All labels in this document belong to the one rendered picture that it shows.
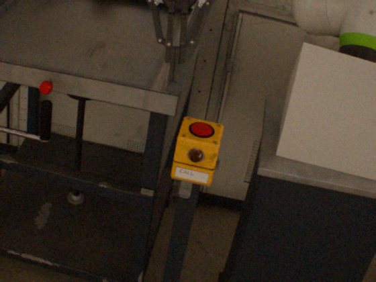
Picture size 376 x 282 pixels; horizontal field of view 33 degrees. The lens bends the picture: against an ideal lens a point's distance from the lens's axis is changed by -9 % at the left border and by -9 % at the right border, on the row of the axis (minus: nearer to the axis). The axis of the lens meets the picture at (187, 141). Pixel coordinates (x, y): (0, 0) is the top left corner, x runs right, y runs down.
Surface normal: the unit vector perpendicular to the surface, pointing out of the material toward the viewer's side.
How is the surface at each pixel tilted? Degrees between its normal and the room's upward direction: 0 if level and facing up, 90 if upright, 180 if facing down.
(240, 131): 90
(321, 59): 90
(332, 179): 0
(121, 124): 90
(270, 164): 0
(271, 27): 90
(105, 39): 0
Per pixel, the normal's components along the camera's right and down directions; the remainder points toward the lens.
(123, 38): 0.15, -0.80
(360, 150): -0.20, 0.55
